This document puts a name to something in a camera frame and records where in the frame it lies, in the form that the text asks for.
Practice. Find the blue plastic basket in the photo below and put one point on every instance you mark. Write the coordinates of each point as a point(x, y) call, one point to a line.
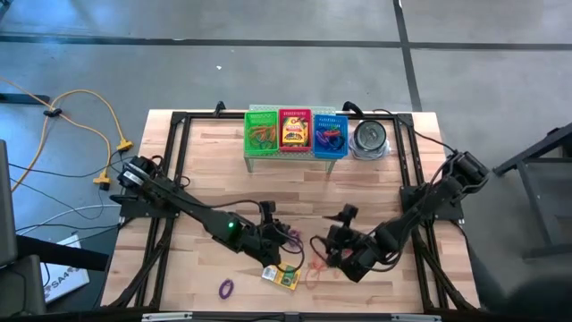
point(330, 120)

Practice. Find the dark grey cabinet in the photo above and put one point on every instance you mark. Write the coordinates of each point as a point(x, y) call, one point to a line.
point(8, 201)

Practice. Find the white cardboard box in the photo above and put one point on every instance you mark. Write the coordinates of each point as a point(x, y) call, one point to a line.
point(67, 282)

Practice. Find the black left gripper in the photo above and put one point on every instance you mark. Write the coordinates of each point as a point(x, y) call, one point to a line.
point(268, 241)

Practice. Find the crayon box showing barcode side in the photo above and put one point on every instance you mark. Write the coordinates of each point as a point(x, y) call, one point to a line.
point(286, 279)

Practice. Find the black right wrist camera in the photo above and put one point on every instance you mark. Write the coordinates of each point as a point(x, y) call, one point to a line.
point(359, 266)

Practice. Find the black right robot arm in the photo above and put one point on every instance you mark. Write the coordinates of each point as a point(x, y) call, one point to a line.
point(402, 223)

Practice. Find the green plastic basket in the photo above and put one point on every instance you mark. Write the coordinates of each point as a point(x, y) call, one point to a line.
point(250, 117)

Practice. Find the blue rubber band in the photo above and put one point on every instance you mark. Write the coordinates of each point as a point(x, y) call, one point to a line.
point(254, 142)
point(267, 145)

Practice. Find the black metal table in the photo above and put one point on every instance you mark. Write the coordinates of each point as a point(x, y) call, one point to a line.
point(536, 161)

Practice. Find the yellow green crayon box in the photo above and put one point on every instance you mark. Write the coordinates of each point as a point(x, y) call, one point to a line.
point(295, 134)

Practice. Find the black beam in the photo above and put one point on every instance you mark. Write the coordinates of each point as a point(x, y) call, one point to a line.
point(62, 252)

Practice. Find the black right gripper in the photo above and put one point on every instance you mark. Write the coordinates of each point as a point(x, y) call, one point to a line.
point(342, 241)

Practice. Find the orange rubber band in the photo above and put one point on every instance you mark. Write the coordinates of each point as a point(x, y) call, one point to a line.
point(257, 131)
point(306, 279)
point(318, 265)
point(268, 133)
point(272, 136)

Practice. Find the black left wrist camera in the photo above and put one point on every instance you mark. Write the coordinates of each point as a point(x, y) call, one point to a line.
point(257, 250)

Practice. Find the pale green metal shelf riser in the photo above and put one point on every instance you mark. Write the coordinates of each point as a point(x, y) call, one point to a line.
point(290, 156)

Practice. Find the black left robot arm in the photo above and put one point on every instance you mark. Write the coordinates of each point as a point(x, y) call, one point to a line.
point(201, 217)

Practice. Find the silver metal bracket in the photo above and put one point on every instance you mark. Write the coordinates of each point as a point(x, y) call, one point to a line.
point(167, 317)
point(415, 317)

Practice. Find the black floor bar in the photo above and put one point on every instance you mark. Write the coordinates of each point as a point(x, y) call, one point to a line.
point(24, 98)

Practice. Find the black frame clamp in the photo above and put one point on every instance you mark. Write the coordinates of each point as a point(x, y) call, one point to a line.
point(353, 107)
point(219, 107)

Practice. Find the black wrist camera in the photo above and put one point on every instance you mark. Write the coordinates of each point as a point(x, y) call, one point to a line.
point(359, 266)
point(257, 250)

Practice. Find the red plastic basket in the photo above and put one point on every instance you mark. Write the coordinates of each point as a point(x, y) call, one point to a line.
point(295, 112)

